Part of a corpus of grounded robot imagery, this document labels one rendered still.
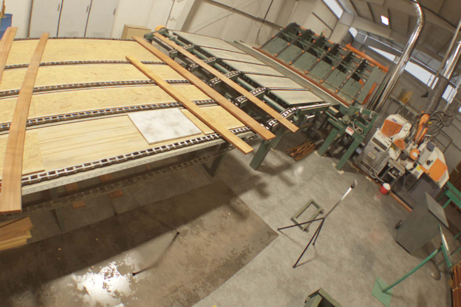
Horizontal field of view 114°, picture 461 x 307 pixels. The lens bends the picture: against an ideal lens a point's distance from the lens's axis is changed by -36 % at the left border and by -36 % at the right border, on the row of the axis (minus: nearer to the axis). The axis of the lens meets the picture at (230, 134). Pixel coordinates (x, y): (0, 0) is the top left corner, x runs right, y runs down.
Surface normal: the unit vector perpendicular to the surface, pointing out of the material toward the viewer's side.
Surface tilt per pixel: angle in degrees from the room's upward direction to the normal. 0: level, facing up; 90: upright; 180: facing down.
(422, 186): 90
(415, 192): 90
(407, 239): 96
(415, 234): 96
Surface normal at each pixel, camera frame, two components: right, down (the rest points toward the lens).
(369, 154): -0.65, 0.15
